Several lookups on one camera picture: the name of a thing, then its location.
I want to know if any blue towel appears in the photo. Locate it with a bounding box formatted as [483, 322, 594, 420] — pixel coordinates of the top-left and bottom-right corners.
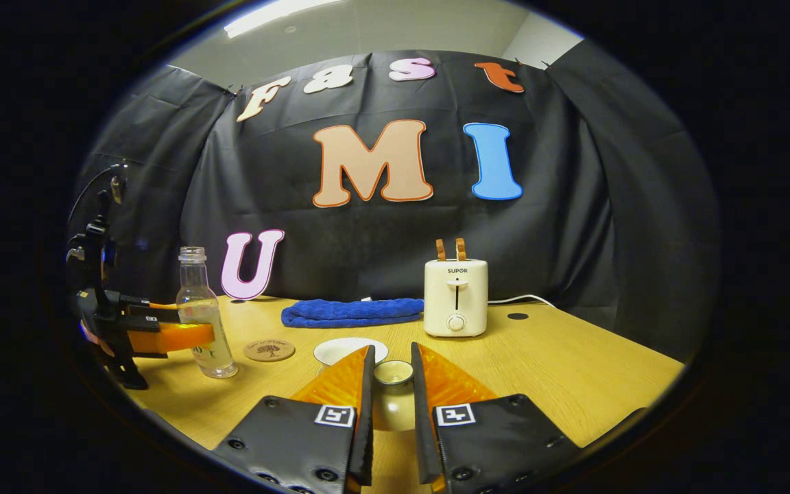
[281, 297, 425, 329]

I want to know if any white power cable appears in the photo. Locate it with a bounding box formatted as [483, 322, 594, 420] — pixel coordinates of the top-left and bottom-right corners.
[488, 294, 559, 309]

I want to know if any cream toaster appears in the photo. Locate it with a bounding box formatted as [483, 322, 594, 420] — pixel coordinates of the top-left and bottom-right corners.
[424, 258, 489, 338]

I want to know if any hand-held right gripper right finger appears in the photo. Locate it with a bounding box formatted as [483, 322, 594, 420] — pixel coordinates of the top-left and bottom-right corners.
[410, 342, 582, 494]

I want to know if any black backdrop cloth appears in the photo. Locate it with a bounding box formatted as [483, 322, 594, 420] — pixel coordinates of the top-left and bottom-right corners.
[69, 38, 721, 362]

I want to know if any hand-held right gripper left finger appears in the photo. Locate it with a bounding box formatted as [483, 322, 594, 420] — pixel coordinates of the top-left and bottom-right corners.
[211, 345, 376, 494]

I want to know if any clear glass water bottle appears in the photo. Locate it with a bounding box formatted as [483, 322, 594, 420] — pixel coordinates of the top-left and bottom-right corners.
[176, 247, 239, 379]

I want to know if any cream ceramic teacup lid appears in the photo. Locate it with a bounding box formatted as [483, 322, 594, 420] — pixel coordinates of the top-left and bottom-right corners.
[372, 360, 416, 433]

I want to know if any round cork coaster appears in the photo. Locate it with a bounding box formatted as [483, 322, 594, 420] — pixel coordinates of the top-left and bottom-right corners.
[243, 338, 296, 362]

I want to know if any cream ceramic teacup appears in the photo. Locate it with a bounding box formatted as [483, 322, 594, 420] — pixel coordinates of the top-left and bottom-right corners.
[313, 337, 390, 368]

